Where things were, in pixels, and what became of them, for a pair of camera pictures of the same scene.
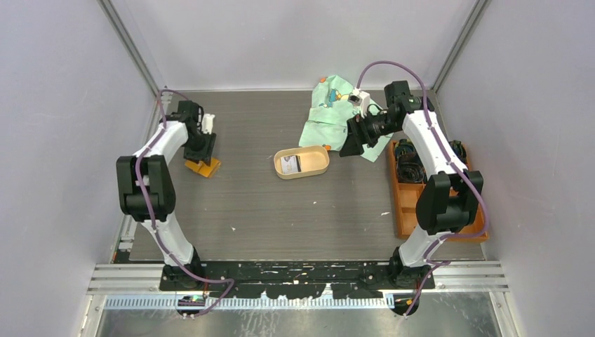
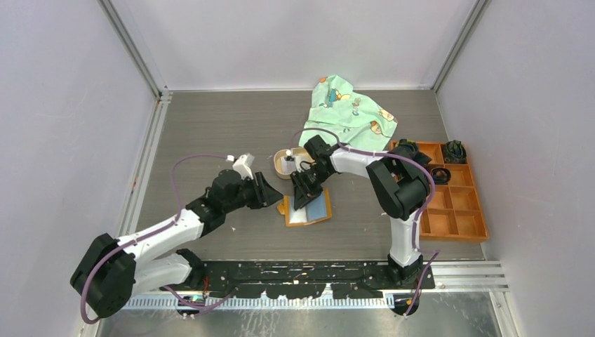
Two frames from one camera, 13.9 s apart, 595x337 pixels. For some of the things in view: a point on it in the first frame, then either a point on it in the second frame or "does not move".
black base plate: (299, 280) does not move
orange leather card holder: (203, 168) to (316, 210)
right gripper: (357, 128) to (304, 193)
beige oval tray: (302, 161) does not move
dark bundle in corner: (459, 149) does not move
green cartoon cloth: (330, 111) does not move
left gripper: (204, 154) to (264, 194)
